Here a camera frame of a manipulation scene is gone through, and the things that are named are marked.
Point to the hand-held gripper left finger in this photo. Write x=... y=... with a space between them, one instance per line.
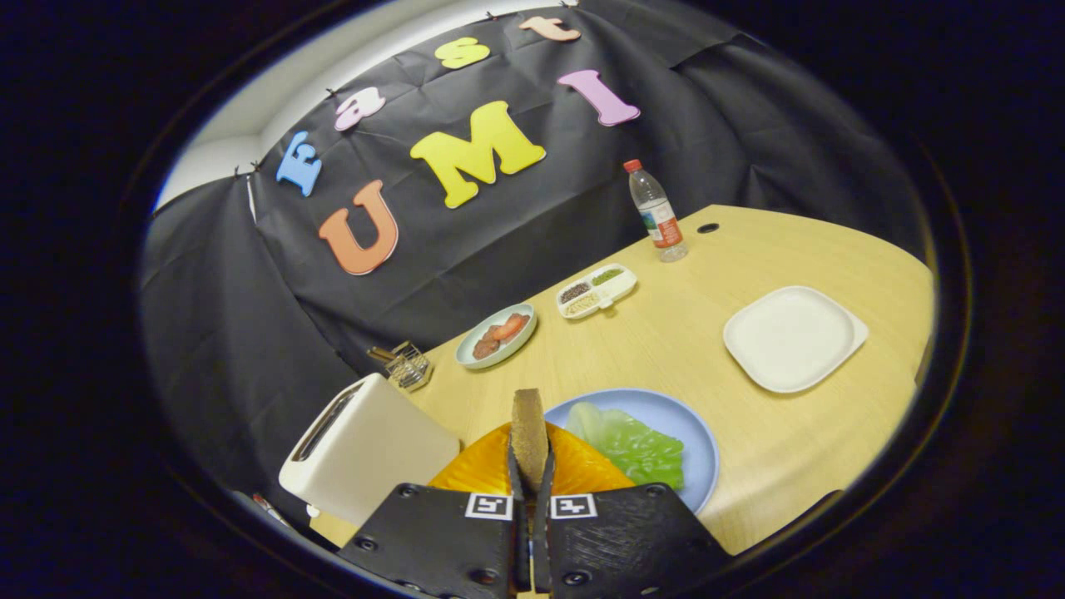
x=519 y=541

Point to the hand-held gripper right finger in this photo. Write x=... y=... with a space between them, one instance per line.
x=542 y=537

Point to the brown toast slice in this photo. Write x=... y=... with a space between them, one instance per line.
x=529 y=433

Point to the green lettuce leaf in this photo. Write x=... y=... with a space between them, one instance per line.
x=632 y=445

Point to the white toaster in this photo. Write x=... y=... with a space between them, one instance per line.
x=374 y=457

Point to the blue round plate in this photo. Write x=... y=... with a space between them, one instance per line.
x=666 y=414

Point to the teal round plate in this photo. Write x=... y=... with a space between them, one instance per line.
x=516 y=345

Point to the brown meat slice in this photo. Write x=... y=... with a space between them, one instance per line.
x=485 y=347

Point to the clear holder with sticks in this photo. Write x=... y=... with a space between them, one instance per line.
x=408 y=368

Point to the red sausage slice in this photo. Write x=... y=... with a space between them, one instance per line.
x=508 y=327

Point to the white divided dish with grains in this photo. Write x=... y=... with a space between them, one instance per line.
x=617 y=287

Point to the white square plate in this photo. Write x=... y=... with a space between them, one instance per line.
x=790 y=337

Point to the clear bottle with red cap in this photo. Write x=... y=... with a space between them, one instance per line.
x=657 y=216

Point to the black backdrop cloth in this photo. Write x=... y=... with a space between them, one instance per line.
x=250 y=333

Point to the black table grommet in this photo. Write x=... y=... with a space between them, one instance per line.
x=708 y=228

